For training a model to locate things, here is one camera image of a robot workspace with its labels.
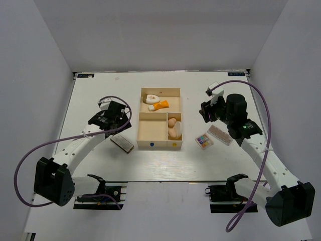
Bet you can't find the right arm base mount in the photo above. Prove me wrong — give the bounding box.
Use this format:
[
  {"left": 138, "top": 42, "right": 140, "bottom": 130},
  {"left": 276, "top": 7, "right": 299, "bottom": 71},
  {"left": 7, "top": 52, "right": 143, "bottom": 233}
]
[{"left": 204, "top": 174, "right": 258, "bottom": 213}]

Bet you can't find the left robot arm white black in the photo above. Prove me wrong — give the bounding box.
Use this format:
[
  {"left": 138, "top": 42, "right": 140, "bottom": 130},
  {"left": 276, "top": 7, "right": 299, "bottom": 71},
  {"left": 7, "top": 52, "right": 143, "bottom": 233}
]
[{"left": 34, "top": 98, "right": 132, "bottom": 206}]

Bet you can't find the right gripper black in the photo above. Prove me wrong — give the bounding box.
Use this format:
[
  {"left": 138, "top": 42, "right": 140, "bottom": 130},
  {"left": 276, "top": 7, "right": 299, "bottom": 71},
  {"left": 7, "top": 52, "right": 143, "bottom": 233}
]
[{"left": 199, "top": 95, "right": 233, "bottom": 126}]

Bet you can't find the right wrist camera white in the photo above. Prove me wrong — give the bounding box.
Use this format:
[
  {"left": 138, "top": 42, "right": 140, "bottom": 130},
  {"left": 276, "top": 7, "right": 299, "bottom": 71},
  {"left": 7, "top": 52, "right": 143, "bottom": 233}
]
[{"left": 206, "top": 82, "right": 224, "bottom": 106}]

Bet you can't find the colourful eyeshadow palette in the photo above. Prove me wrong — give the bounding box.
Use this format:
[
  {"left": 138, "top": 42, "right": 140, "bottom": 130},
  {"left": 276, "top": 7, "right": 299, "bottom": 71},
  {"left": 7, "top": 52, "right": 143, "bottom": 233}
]
[{"left": 195, "top": 134, "right": 214, "bottom": 150}]

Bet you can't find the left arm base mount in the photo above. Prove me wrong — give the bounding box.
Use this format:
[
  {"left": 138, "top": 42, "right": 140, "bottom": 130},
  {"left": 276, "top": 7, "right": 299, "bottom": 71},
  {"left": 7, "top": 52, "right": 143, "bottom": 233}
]
[{"left": 73, "top": 174, "right": 127, "bottom": 210}]

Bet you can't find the beige makeup sponge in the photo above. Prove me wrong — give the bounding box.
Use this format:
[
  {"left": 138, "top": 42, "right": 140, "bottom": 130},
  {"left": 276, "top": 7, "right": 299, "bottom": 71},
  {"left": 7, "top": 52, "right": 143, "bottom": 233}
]
[
  {"left": 168, "top": 118, "right": 177, "bottom": 128},
  {"left": 168, "top": 129, "right": 177, "bottom": 139}
]

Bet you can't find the nude eyeshadow palette clear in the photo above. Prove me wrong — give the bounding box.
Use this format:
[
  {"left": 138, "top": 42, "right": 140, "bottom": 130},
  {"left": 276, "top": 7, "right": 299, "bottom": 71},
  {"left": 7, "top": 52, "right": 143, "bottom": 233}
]
[{"left": 207, "top": 125, "right": 233, "bottom": 146}]

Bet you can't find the round white powder puff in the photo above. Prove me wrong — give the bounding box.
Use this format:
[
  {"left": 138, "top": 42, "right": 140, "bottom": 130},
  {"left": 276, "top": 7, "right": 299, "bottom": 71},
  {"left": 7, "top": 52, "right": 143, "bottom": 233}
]
[{"left": 173, "top": 121, "right": 183, "bottom": 139}]

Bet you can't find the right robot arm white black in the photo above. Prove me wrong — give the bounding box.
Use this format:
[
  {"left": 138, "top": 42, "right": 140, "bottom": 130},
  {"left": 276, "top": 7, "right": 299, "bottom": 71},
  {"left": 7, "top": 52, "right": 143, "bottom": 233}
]
[{"left": 199, "top": 94, "right": 315, "bottom": 226}]

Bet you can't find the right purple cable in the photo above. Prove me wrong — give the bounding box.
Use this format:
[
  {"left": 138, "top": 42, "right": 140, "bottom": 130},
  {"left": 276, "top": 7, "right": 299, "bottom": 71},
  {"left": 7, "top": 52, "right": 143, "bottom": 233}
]
[{"left": 212, "top": 80, "right": 272, "bottom": 232}]

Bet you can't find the orange sunscreen tube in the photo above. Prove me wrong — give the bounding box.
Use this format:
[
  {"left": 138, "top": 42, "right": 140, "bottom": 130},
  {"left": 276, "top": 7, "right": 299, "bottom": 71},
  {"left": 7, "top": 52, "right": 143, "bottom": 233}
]
[{"left": 148, "top": 100, "right": 169, "bottom": 111}]

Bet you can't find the cream organizer tray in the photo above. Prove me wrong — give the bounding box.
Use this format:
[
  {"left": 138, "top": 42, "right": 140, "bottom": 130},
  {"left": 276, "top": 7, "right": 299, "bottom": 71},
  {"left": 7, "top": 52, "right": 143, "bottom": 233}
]
[{"left": 136, "top": 88, "right": 183, "bottom": 150}]

